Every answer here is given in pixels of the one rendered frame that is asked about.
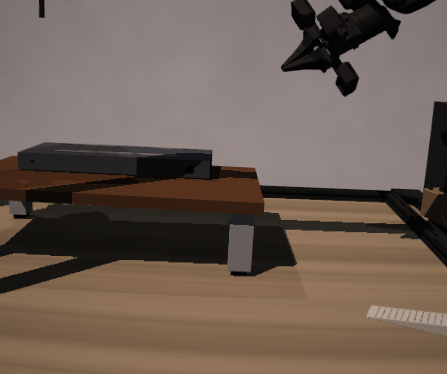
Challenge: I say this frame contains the brown flat rectangular board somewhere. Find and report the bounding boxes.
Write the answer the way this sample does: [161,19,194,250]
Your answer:
[0,156,264,276]

